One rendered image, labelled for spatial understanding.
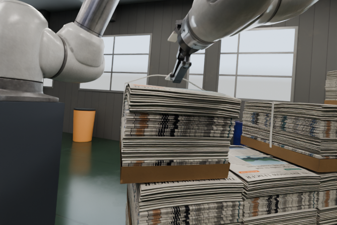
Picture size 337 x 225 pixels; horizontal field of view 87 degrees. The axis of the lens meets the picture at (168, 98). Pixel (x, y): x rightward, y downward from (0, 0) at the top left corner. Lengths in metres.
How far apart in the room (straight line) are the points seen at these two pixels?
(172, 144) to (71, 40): 0.48
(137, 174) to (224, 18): 0.37
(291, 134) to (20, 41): 0.92
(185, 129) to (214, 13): 0.26
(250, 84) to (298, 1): 3.34
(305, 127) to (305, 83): 3.20
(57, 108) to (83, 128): 3.67
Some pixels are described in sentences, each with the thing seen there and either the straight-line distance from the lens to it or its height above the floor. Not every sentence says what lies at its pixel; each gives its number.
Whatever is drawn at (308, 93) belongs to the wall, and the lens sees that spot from 3.97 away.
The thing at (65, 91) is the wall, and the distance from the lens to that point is 5.50.
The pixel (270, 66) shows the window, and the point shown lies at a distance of 3.84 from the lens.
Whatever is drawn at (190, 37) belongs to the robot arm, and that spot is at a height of 1.17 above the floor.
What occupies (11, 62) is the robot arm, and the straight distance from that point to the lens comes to 0.60.
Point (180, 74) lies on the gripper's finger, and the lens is 0.52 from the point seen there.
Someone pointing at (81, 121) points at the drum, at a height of 0.45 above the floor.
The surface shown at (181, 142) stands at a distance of 0.45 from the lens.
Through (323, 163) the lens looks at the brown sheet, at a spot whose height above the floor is 0.87.
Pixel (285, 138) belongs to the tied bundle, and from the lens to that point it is 0.84.
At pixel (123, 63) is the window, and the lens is 4.44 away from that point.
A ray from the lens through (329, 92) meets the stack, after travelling 1.46.
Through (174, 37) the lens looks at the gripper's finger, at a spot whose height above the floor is 1.25.
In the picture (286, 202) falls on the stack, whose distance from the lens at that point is 0.72.
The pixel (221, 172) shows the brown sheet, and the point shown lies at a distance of 0.53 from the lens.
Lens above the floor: 1.03
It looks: 1 degrees up
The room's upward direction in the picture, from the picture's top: 4 degrees clockwise
